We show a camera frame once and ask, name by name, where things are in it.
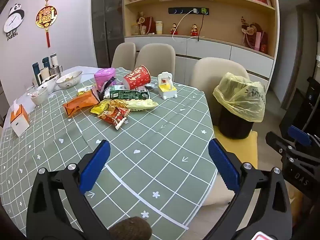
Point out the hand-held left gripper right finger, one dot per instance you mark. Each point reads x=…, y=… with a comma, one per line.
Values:
x=223, y=166

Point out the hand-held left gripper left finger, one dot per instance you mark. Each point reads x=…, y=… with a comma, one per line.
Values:
x=96, y=165

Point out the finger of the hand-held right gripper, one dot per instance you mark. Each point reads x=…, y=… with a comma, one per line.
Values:
x=280, y=143
x=298, y=134

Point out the black trash can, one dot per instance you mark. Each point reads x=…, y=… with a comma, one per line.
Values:
x=235, y=130

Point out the red snack packet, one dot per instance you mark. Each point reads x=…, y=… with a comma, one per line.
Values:
x=115, y=117

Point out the small yellow packet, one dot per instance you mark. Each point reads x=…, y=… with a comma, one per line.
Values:
x=98, y=108

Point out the orange snack packet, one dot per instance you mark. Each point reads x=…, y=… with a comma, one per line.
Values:
x=80, y=103

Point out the gold patterned snack packet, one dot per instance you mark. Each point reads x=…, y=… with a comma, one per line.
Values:
x=117, y=103

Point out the pale yellow packet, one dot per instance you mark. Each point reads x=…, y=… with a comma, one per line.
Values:
x=142, y=105

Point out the green white milk carton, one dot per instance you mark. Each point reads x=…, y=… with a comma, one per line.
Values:
x=127, y=94

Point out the pink purple wrapper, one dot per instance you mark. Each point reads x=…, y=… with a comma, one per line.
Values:
x=108, y=82

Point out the red paper cup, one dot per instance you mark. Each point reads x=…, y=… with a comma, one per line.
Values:
x=136, y=77

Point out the person's left hand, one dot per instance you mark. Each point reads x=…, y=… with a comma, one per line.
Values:
x=130, y=228

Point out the yellow cushion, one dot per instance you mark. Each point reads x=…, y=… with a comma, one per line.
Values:
x=246, y=150

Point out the dark appliance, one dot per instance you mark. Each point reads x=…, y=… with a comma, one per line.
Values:
x=300, y=105

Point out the green checked tablecloth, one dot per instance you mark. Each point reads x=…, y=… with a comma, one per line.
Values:
x=150, y=140

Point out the large white bowl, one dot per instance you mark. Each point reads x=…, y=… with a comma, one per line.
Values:
x=68, y=81

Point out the small white bowl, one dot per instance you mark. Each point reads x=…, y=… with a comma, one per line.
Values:
x=39, y=97

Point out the orange white tissue box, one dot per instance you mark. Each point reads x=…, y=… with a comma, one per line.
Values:
x=18, y=122

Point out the pink lidded container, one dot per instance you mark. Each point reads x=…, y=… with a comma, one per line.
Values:
x=105, y=76

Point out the white bowl dark contents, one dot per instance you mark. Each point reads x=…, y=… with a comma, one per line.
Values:
x=50, y=85

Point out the small red box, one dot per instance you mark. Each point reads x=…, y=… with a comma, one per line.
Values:
x=263, y=48

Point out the beige dining chair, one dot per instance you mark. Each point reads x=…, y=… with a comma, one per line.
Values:
x=123, y=56
x=155, y=57
x=212, y=72

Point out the white yellow chair-shaped holder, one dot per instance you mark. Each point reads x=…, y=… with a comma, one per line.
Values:
x=167, y=87

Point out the drinking glass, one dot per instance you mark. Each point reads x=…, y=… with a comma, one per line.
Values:
x=30, y=88

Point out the pink slim box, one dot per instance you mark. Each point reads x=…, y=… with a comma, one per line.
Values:
x=259, y=41

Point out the steel cup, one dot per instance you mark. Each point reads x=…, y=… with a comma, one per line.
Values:
x=57, y=71

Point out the dark blue thermos flask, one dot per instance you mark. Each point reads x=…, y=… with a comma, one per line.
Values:
x=35, y=72

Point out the large flower decoration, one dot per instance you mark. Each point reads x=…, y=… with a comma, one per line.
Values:
x=250, y=33

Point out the white thermos flask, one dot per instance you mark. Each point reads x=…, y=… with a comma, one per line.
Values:
x=54, y=60

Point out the teal thermos flask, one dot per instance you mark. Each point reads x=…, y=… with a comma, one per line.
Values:
x=45, y=62

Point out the wooden shelf cabinet unit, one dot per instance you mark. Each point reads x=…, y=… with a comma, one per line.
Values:
x=220, y=22

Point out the small red seated figurine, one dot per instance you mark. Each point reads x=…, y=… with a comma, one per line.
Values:
x=174, y=29
x=194, y=30

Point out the squat glass jar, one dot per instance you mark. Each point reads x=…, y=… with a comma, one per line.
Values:
x=135, y=29

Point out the clear glass cup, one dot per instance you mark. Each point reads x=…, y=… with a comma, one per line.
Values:
x=142, y=30

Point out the dark glass cabinet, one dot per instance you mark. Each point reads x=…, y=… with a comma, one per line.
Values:
x=107, y=17

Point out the dark red gift box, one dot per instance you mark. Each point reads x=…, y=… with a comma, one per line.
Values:
x=148, y=25

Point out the yellow white cup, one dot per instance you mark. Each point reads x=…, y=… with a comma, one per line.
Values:
x=159, y=27

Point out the green charger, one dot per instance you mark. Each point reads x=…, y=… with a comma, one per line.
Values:
x=203, y=11

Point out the small dried flower decoration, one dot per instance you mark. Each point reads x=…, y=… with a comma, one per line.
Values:
x=141, y=18

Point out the red gold hanging ornament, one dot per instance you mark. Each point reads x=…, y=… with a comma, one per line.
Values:
x=46, y=17

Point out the white charger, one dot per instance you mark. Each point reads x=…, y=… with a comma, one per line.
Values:
x=195, y=11

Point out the black power strip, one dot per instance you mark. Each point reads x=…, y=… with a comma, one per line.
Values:
x=180, y=11

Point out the panda wall clock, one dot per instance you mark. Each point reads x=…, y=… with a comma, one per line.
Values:
x=12, y=21

